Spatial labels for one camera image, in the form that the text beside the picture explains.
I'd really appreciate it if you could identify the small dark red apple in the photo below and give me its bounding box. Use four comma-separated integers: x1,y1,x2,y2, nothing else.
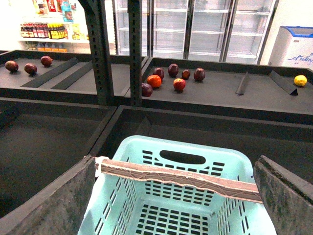
181,70,190,80

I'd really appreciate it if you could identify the black lower left produce tray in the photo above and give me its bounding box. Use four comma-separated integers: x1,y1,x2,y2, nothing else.
0,98,115,217

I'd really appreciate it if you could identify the large dark red apple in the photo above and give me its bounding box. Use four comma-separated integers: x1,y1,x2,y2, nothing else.
194,68,205,82

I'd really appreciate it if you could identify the glass door refrigerator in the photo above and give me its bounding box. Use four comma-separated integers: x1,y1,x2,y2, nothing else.
112,0,280,65

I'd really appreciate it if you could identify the black divider strip right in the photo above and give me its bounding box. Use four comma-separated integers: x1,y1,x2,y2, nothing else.
269,70,298,96

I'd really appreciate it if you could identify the orange red fruit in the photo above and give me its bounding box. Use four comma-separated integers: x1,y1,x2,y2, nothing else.
147,75,162,89

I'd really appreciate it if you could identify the black divider strip left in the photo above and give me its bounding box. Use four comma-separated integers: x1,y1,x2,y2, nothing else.
236,72,250,95

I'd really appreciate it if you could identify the dark red apple behind orange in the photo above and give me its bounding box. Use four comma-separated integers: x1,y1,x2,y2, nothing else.
153,68,164,80

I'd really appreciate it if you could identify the yellow lemon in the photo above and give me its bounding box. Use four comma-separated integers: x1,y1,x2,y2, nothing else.
294,75,307,87

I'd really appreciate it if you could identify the white chest freezer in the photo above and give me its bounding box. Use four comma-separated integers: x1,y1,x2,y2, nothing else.
268,26,313,69

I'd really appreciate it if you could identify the black perforated metal post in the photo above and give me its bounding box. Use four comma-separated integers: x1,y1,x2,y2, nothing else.
128,0,142,107
79,0,114,105

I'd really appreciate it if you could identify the dark red apple left tray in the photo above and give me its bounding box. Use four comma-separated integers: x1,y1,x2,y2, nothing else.
24,63,38,75

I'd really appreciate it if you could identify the dark red apple front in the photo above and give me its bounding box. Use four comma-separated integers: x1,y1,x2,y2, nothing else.
141,83,153,97

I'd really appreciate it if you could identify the white shelf with bottles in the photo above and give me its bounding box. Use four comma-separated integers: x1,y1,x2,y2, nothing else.
13,0,90,54

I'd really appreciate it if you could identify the black divider strip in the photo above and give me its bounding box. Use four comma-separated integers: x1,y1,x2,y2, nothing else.
269,70,298,96
236,72,250,95

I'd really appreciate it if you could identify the dark red apple left rear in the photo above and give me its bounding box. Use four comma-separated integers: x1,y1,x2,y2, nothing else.
40,56,53,68

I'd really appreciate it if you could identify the black lower right produce tray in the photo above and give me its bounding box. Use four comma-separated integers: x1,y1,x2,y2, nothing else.
90,106,313,182

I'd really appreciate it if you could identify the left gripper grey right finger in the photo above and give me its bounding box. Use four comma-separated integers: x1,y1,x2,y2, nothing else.
253,155,313,235

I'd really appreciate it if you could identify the black divider tray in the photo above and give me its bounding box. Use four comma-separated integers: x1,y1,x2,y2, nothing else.
51,61,93,90
22,57,79,88

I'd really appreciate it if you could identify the red yellow apple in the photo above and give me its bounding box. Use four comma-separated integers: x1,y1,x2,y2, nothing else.
173,78,186,92

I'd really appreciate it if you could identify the black produce tray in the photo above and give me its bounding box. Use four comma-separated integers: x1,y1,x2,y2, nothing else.
0,98,115,217
0,49,149,106
142,58,313,125
90,106,313,182

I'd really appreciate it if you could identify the light blue plastic basket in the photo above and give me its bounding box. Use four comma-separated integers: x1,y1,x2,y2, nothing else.
78,136,276,235

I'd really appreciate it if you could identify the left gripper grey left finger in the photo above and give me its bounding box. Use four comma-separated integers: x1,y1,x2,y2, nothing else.
0,155,95,235

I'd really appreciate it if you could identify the black upper right produce tray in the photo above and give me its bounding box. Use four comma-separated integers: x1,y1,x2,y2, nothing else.
142,58,313,125

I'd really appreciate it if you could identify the black upper left produce tray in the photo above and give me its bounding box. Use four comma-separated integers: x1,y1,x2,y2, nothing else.
0,49,149,106

